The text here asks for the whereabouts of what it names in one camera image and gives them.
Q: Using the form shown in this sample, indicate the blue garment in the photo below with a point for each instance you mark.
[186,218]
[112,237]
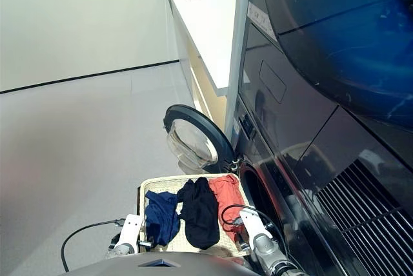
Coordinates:
[161,218]

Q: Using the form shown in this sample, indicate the black garment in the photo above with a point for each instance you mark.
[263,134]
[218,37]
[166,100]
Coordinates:
[200,214]

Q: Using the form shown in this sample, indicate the pale woven basket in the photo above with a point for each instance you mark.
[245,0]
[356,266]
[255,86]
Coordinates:
[164,185]

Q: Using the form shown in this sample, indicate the round washing machine door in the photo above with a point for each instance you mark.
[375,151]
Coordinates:
[206,121]

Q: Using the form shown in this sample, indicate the white machine label sticker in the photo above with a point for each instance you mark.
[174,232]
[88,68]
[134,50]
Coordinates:
[261,19]

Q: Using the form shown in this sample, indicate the grey robot torso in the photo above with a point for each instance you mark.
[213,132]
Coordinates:
[161,269]

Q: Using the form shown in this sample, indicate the red garment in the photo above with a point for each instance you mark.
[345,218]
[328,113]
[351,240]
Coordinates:
[226,195]

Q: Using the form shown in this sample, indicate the silver door hinge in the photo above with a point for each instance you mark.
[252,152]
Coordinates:
[235,163]

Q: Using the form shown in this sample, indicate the white pillar panel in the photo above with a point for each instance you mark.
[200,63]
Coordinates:
[240,31]

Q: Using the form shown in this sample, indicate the white counter cabinet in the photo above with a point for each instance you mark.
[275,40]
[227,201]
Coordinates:
[206,31]

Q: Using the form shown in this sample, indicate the dark round dryer door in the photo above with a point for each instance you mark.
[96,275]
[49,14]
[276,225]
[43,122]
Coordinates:
[355,47]

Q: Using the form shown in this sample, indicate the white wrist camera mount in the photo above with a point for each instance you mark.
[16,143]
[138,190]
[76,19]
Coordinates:
[130,227]
[255,224]

